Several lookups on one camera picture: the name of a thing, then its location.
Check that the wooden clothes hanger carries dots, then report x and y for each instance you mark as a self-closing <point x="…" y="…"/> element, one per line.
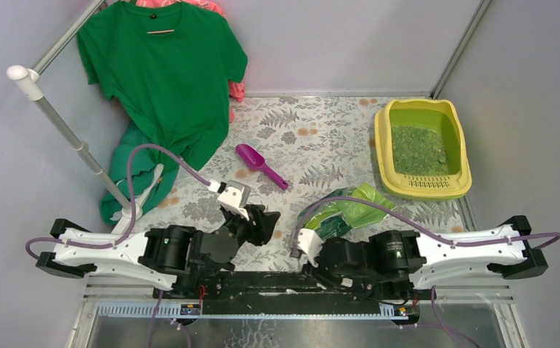
<point x="160" y="32"/>

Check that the yellow green litter box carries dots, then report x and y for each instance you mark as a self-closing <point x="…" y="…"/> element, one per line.
<point x="421" y="150"/>

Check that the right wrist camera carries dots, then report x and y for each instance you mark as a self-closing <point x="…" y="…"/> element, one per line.
<point x="306" y="247"/>

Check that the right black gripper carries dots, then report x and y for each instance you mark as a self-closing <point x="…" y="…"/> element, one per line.
<point x="321" y="273"/>

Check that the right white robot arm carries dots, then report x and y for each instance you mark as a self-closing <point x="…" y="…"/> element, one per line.
<point x="397" y="261"/>

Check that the green t-shirt on hanger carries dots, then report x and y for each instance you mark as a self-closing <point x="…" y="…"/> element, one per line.
<point x="173" y="86"/>

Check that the green cat litter bag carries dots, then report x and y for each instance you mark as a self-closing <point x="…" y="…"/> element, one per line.
<point x="337" y="218"/>

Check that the pink garment behind shirt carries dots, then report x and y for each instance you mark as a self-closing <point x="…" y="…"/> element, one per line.
<point x="236" y="91"/>

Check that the white clothes rack pole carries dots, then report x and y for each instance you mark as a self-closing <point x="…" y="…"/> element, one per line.
<point x="26" y="80"/>

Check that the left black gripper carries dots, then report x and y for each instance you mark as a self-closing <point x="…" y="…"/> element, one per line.
<point x="265" y="223"/>

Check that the magenta plastic scoop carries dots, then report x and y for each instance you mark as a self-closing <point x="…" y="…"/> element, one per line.
<point x="255" y="161"/>

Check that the floral patterned mat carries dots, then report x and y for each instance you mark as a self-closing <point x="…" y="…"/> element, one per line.
<point x="318" y="144"/>

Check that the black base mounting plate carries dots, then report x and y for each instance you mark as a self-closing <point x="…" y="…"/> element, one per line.
<point x="283" y="289"/>

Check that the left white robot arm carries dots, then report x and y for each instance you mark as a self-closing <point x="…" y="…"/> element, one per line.
<point x="174" y="259"/>

